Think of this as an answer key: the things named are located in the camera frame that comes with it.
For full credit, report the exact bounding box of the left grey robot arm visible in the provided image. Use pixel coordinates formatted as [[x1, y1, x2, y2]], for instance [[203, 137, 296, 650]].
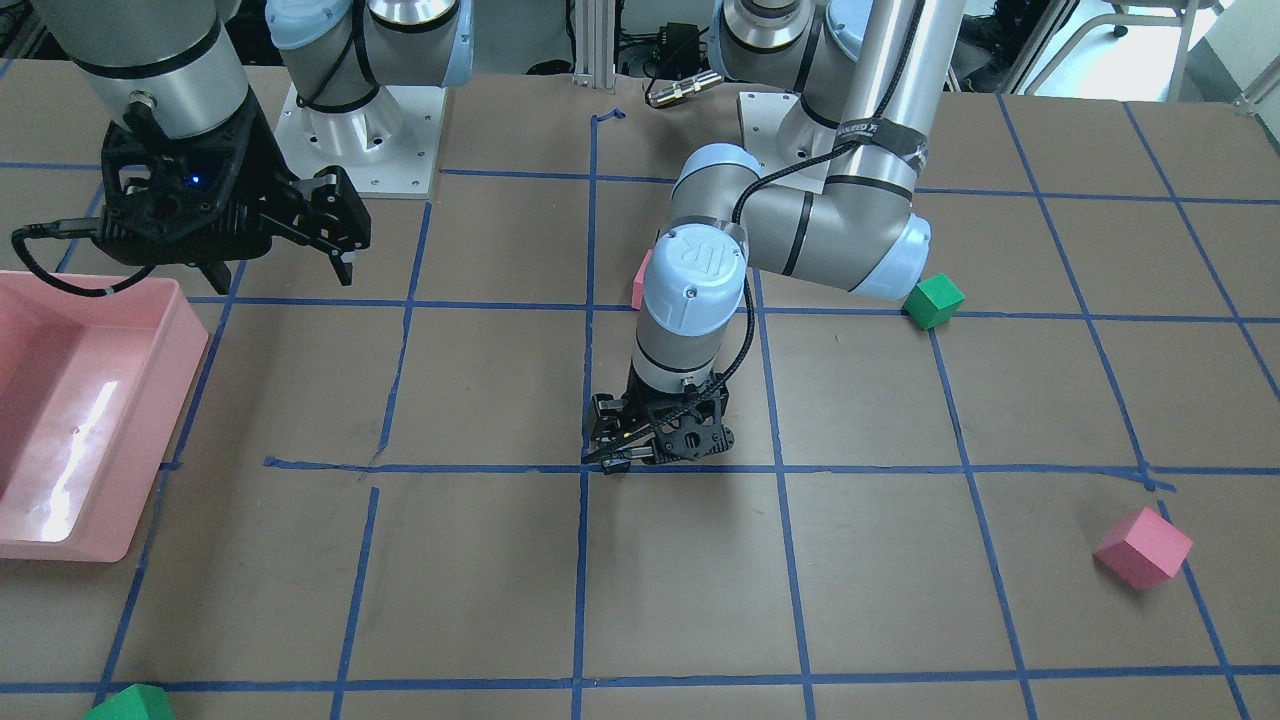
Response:
[[582, 1, 964, 471]]

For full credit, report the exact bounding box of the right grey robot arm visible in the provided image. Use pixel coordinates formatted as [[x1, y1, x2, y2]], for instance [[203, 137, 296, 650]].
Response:
[[12, 1, 474, 299]]

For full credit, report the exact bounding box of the pink foam cube centre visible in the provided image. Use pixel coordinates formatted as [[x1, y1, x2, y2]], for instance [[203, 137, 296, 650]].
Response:
[[628, 249, 653, 311]]

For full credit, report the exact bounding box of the green foam cube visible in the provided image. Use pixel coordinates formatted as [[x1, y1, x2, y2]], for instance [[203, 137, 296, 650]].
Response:
[[902, 273, 966, 331], [83, 684, 177, 720]]

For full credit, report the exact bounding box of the pink foam cube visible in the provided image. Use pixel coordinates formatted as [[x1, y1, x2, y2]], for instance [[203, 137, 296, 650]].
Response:
[[1093, 507, 1194, 591], [628, 249, 653, 311]]

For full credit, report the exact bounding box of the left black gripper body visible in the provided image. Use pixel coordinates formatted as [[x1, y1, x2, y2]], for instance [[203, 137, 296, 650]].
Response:
[[582, 372, 735, 465]]

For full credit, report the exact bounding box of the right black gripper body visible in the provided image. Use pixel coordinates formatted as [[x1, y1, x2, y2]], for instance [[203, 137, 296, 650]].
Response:
[[96, 100, 371, 266]]

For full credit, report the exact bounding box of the aluminium frame post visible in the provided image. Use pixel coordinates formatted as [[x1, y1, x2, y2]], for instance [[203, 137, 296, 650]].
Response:
[[571, 0, 618, 94]]

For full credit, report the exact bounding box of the pink plastic bin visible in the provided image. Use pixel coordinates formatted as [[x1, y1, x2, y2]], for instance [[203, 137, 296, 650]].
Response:
[[1, 272, 209, 562]]

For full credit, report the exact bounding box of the yellow push button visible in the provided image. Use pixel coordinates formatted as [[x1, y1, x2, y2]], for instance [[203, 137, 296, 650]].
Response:
[[600, 457, 634, 475]]

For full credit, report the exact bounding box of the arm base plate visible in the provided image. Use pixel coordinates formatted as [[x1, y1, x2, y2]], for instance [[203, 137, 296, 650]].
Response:
[[274, 86, 449, 199], [739, 91, 836, 174]]

